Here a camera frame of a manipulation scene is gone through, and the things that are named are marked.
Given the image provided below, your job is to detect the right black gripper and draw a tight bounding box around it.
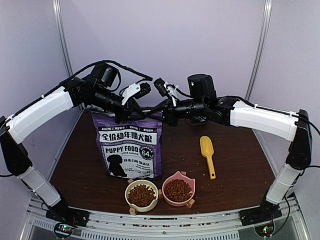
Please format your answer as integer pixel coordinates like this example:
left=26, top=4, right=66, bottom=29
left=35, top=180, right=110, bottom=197
left=146, top=96, right=207, bottom=127

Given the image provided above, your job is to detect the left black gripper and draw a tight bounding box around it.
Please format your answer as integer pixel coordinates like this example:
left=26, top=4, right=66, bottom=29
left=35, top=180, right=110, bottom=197
left=91, top=85, right=147, bottom=124

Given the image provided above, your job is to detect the purple puppy food bag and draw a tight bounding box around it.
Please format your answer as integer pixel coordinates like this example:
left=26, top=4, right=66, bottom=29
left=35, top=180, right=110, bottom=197
left=91, top=113, right=164, bottom=180

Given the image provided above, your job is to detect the yellow plastic scoop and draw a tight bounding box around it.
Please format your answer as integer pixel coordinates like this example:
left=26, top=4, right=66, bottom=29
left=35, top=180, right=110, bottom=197
left=199, top=135, right=216, bottom=180

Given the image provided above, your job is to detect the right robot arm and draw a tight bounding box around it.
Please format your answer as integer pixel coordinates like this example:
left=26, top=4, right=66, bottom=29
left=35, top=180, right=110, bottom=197
left=146, top=73, right=312, bottom=221

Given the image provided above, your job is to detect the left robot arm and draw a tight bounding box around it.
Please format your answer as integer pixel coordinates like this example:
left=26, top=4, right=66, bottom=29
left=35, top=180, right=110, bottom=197
left=0, top=60, right=152, bottom=222

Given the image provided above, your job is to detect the cream pet bowl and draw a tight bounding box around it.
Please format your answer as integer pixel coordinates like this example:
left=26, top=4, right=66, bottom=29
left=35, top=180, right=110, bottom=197
left=124, top=179, right=159, bottom=213

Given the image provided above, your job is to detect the brown kibble pet food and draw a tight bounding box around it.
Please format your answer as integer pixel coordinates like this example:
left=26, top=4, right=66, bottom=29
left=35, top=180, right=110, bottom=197
left=127, top=184, right=156, bottom=208

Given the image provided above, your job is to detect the pink cat-ear pet bowl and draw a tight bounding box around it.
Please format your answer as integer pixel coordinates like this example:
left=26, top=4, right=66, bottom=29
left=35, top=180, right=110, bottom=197
left=161, top=171, right=196, bottom=209

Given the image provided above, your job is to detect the blue zigzag patterned bowl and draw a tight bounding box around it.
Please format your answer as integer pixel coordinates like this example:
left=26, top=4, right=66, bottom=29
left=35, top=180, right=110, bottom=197
left=191, top=116, right=207, bottom=124

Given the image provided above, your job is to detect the kibble in pink bowl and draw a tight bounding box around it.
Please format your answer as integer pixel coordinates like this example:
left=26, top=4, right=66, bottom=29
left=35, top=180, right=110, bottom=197
left=164, top=179, right=192, bottom=203

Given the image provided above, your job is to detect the wooden block between bowls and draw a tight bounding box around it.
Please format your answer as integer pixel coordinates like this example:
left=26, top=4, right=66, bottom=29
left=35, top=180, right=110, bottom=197
left=158, top=189, right=163, bottom=199

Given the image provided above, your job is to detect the wooden block front left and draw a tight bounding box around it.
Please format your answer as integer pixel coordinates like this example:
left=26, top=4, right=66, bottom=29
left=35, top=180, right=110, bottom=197
left=129, top=207, right=137, bottom=216

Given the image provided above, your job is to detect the wooden block front right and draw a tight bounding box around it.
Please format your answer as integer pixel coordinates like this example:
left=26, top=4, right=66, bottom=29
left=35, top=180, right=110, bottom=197
left=186, top=199, right=195, bottom=208

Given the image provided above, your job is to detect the left circuit board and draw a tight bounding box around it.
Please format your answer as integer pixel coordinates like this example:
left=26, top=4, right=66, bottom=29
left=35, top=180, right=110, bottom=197
left=53, top=222, right=75, bottom=239

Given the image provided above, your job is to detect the circuit board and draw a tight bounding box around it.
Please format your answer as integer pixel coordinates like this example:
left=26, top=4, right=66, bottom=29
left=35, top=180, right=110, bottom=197
left=254, top=222, right=275, bottom=238
left=53, top=222, right=75, bottom=239

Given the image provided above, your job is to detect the right circuit board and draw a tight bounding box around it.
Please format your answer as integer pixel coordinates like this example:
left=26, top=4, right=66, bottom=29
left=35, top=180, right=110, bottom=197
left=254, top=222, right=275, bottom=238

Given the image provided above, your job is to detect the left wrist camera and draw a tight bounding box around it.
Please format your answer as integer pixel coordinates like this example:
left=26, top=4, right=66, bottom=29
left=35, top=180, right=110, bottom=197
left=120, top=82, right=151, bottom=106

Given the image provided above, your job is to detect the left black braided cable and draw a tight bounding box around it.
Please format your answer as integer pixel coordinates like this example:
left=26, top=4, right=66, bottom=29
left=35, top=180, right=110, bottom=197
left=4, top=59, right=154, bottom=121

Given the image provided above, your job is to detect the front aluminium rail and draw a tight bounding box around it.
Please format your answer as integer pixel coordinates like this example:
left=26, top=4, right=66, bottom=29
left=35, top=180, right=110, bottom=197
left=18, top=196, right=311, bottom=240

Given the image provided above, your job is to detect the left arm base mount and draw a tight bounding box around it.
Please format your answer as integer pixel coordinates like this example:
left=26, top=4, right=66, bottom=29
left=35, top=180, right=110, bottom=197
left=42, top=196, right=90, bottom=227

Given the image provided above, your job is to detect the left aluminium frame post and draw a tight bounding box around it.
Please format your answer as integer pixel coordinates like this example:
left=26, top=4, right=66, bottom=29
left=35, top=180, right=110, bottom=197
left=52, top=0, right=73, bottom=77

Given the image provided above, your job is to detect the aluminium frame post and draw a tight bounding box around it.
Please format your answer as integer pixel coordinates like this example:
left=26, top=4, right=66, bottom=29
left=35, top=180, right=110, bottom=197
left=245, top=0, right=273, bottom=100
left=52, top=0, right=73, bottom=77

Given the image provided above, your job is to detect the right aluminium frame post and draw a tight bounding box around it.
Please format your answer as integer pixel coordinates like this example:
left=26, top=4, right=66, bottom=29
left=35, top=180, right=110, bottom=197
left=245, top=0, right=273, bottom=100

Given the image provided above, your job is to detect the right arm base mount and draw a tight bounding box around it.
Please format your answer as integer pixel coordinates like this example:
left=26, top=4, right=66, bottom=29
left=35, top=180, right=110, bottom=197
left=239, top=199, right=282, bottom=226

